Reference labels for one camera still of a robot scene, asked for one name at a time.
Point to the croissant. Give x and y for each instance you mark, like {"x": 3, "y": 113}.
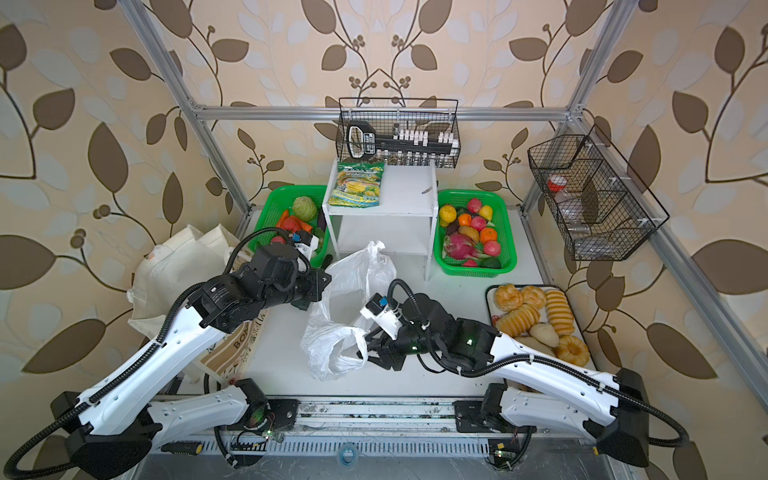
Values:
{"x": 508, "y": 298}

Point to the red tomato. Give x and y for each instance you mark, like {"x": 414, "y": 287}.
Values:
{"x": 291, "y": 224}

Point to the pink dragon fruit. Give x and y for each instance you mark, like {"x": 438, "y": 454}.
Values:
{"x": 459, "y": 247}

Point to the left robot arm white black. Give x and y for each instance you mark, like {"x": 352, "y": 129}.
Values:
{"x": 109, "y": 428}

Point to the yellow black screwdriver left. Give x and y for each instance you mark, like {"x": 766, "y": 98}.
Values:
{"x": 185, "y": 448}

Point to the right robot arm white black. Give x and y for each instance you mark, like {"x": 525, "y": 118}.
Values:
{"x": 610, "y": 409}

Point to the orange fruit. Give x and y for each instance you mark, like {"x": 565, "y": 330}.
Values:
{"x": 488, "y": 234}

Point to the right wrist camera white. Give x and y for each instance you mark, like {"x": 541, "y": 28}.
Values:
{"x": 378, "y": 310}

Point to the dark green avocado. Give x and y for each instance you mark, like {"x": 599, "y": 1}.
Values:
{"x": 491, "y": 263}

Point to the plastic bottle red cap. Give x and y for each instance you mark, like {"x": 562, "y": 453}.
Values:
{"x": 569, "y": 205}

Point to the black bread tray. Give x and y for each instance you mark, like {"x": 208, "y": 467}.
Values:
{"x": 526, "y": 332}

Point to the black wire basket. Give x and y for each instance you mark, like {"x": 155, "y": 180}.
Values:
{"x": 620, "y": 210}
{"x": 432, "y": 114}

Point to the red apple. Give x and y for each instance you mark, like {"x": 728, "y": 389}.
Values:
{"x": 492, "y": 248}

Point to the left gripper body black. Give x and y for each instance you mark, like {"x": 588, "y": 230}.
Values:
{"x": 297, "y": 285}

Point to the cream floral tote bag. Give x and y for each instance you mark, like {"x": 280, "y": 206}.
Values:
{"x": 188, "y": 257}

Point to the right green plastic basket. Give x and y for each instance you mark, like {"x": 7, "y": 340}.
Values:
{"x": 476, "y": 210}

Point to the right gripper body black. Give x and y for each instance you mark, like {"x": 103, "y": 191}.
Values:
{"x": 410, "y": 342}

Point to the sliced bread loaf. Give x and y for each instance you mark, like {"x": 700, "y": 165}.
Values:
{"x": 559, "y": 313}

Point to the right black wire basket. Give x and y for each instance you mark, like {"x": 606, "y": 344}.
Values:
{"x": 620, "y": 210}

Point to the green cabbage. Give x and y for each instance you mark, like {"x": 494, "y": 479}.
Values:
{"x": 305, "y": 209}

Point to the back black wire basket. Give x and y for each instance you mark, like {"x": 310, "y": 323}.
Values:
{"x": 432, "y": 114}

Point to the white plastic grocery bag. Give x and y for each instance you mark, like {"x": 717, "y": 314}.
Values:
{"x": 334, "y": 339}

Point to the yellow green snack bag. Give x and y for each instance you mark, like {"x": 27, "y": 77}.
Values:
{"x": 357, "y": 184}

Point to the white two-tier shelf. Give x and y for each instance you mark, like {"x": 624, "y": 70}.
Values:
{"x": 405, "y": 220}

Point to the yellow lemon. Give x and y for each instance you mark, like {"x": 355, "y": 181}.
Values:
{"x": 447, "y": 214}

